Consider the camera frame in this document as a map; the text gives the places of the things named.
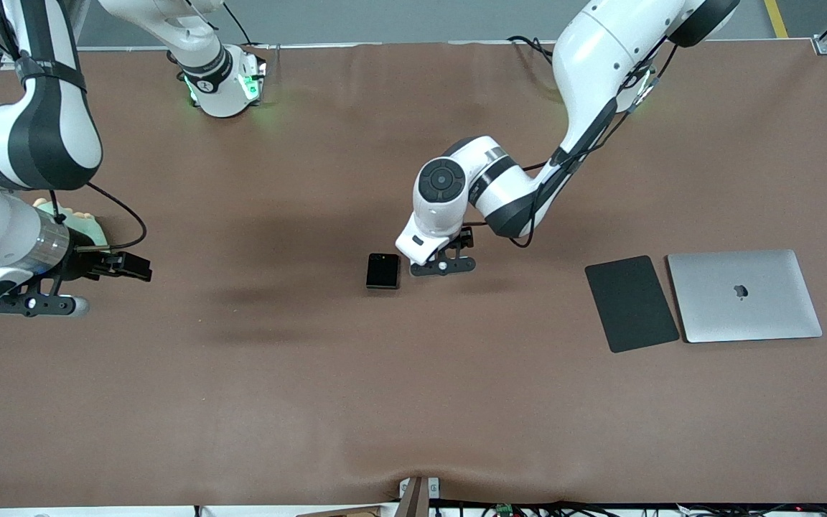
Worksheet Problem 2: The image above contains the black flip phone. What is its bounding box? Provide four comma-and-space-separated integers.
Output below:
365, 253, 401, 290

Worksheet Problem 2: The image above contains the black mouse pad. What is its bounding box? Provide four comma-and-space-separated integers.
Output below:
584, 255, 681, 354

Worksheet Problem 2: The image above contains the green dinosaur plush toy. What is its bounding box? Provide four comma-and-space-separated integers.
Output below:
33, 199, 108, 249

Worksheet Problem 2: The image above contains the brown table cover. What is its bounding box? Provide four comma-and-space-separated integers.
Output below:
0, 39, 827, 509

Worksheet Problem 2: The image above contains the silver closed laptop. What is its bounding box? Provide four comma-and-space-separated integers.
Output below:
667, 249, 823, 344

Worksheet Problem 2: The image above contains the black left base cable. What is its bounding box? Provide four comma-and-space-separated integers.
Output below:
507, 34, 556, 64

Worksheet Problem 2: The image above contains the black base cable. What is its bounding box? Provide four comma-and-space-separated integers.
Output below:
507, 34, 556, 64
223, 0, 256, 46

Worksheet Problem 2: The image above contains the brown camera mount post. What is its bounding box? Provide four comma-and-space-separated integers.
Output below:
398, 476, 441, 517

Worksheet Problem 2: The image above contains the black right base cable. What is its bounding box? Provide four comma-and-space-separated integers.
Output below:
223, 0, 256, 46

